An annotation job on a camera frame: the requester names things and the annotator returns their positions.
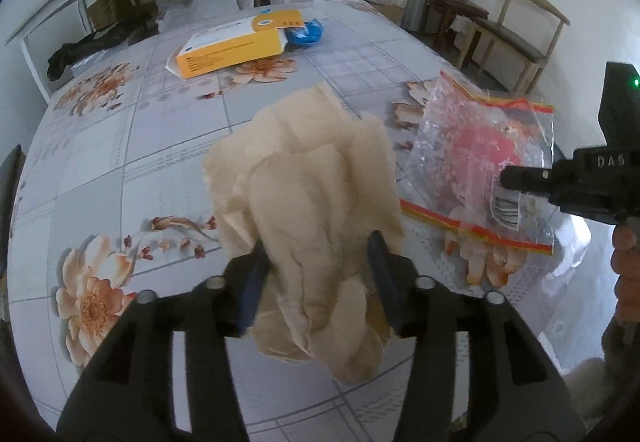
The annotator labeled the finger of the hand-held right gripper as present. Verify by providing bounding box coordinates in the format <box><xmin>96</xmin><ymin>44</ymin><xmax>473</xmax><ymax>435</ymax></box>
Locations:
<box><xmin>501</xmin><ymin>165</ymin><xmax>556</xmax><ymax>195</ymax></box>

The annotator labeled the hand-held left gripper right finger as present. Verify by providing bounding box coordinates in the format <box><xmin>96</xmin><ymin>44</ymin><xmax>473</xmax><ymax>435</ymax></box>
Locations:
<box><xmin>366</xmin><ymin>231</ymin><xmax>586</xmax><ymax>442</ymax></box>

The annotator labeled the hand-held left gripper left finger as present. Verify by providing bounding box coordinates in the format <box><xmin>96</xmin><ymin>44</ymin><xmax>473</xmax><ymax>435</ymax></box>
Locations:
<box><xmin>56</xmin><ymin>239</ymin><xmax>273</xmax><ymax>442</ymax></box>

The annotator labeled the clear zip bag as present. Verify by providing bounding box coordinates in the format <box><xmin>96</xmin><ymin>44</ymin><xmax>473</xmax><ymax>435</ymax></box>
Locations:
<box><xmin>400</xmin><ymin>70</ymin><xmax>556</xmax><ymax>257</ymax></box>

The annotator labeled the beige paper towel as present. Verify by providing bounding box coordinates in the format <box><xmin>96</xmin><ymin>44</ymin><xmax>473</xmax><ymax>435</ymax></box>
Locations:
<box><xmin>203</xmin><ymin>83</ymin><xmax>407</xmax><ymax>385</ymax></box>

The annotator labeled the person's right hand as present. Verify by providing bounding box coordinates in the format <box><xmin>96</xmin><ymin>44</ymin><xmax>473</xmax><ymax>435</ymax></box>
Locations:
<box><xmin>611</xmin><ymin>225</ymin><xmax>640</xmax><ymax>327</ymax></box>

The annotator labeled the wooden chair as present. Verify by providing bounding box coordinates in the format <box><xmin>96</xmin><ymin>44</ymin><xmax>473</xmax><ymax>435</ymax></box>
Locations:
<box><xmin>457</xmin><ymin>0</ymin><xmax>571</xmax><ymax>93</ymax></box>

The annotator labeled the dark wooden stool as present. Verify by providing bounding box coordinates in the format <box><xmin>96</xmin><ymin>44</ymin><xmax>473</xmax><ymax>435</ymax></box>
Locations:
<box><xmin>420</xmin><ymin>0</ymin><xmax>490</xmax><ymax>54</ymax></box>

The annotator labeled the low cardboard box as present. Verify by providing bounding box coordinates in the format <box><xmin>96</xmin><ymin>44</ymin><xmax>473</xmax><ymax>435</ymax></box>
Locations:
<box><xmin>372</xmin><ymin>2</ymin><xmax>406</xmax><ymax>26</ymax></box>

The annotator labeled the orange and white medicine box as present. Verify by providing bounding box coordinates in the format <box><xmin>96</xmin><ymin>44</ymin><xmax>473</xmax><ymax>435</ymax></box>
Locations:
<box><xmin>166</xmin><ymin>8</ymin><xmax>305</xmax><ymax>80</ymax></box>

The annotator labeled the crumpled blue plastic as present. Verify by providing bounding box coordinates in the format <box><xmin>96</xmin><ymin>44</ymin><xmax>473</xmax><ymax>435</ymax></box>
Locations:
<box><xmin>284</xmin><ymin>17</ymin><xmax>326</xmax><ymax>50</ymax></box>

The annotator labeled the white sack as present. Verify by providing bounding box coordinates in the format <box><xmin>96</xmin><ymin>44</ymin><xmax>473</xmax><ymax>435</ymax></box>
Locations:
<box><xmin>156</xmin><ymin>0</ymin><xmax>261</xmax><ymax>33</ymax></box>

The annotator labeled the black bag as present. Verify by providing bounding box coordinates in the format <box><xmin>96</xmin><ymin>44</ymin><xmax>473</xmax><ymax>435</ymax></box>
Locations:
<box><xmin>46</xmin><ymin>12</ymin><xmax>161</xmax><ymax>80</ymax></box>

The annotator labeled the brown cardboard box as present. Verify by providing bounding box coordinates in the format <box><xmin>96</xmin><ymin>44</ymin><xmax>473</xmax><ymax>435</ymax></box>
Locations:
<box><xmin>85</xmin><ymin>0</ymin><xmax>136</xmax><ymax>30</ymax></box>

